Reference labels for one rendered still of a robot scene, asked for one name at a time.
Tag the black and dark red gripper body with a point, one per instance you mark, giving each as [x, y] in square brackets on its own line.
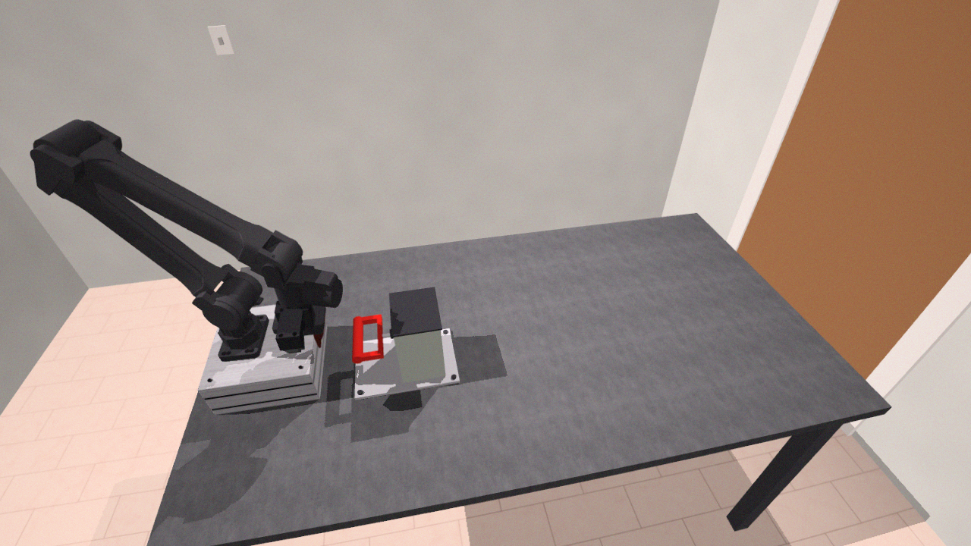
[319, 320]

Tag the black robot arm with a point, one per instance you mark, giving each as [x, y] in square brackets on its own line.
[83, 149]

